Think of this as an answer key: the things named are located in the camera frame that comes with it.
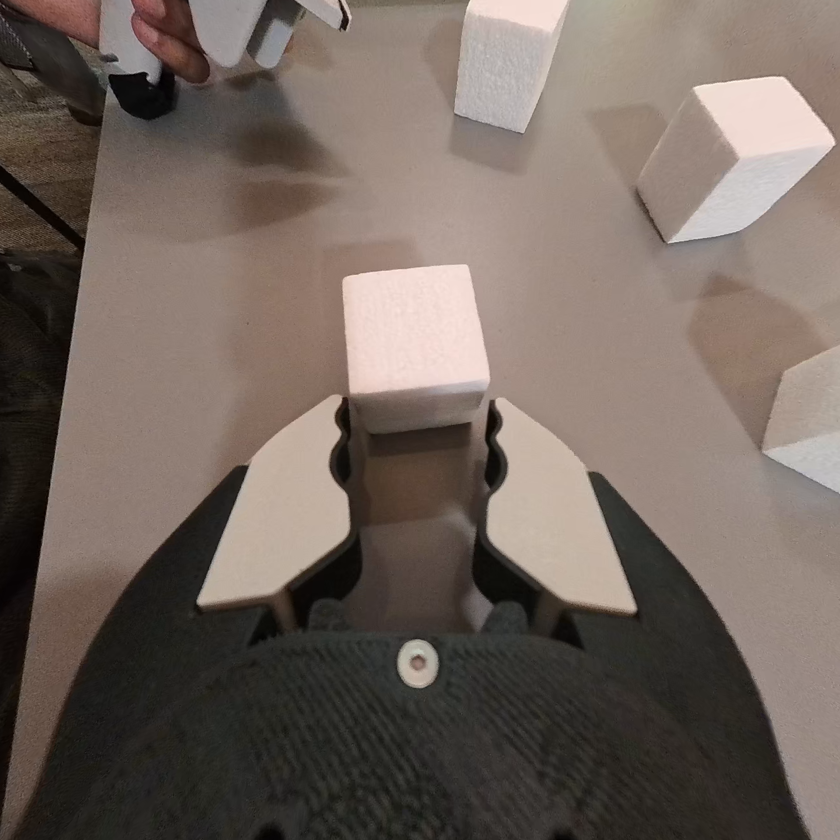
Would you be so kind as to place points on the grey desk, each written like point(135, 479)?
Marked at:
point(262, 262)

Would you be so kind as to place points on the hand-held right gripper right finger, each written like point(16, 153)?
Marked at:
point(558, 525)

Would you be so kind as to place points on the white foam cube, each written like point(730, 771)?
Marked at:
point(810, 420)
point(508, 59)
point(722, 164)
point(413, 328)

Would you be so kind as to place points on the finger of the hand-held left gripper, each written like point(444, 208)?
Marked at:
point(272, 39)
point(226, 29)

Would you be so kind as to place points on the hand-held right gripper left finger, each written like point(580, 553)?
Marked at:
point(275, 525)

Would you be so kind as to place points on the person's left hand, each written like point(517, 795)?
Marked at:
point(170, 46)

